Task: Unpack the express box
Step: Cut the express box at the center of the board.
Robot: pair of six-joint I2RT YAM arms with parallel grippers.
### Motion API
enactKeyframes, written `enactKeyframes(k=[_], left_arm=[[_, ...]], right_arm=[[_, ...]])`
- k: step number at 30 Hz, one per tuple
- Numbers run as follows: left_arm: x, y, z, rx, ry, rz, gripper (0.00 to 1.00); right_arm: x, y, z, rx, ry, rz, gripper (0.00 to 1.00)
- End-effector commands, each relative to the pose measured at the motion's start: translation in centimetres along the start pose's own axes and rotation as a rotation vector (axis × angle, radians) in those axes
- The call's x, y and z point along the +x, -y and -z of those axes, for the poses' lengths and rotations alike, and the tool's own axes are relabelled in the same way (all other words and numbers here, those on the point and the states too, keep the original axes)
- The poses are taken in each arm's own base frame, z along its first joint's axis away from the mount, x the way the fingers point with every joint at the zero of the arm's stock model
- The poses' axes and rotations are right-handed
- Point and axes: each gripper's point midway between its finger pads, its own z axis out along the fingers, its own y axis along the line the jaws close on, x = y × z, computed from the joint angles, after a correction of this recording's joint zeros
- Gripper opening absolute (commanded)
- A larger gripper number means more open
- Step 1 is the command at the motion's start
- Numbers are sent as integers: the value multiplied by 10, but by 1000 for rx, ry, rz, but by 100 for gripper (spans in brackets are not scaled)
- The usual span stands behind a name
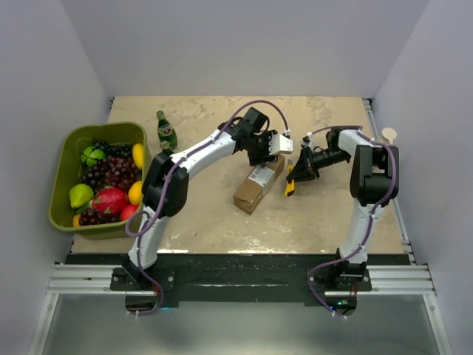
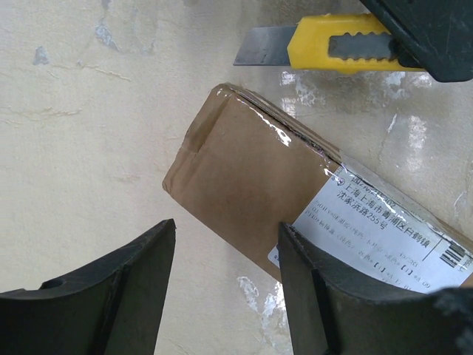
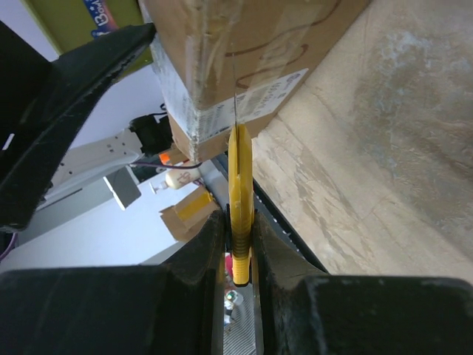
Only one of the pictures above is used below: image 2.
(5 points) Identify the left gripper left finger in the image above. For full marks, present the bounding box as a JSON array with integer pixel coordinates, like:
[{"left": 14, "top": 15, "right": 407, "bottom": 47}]
[{"left": 1, "top": 219, "right": 176, "bottom": 354}]

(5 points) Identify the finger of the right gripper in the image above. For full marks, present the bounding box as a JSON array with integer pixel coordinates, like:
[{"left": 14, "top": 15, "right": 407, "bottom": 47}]
[{"left": 362, "top": 0, "right": 472, "bottom": 82}]

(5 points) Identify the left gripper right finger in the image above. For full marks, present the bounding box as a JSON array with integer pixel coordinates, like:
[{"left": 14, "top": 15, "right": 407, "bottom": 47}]
[{"left": 277, "top": 223, "right": 472, "bottom": 354}]

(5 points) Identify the yellow utility knife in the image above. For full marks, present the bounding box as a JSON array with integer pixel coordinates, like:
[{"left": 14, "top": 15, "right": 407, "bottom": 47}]
[{"left": 234, "top": 13, "right": 423, "bottom": 75}]

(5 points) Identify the brown cardboard express box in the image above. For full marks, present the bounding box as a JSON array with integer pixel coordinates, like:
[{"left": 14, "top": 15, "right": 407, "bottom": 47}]
[{"left": 163, "top": 84, "right": 472, "bottom": 294}]

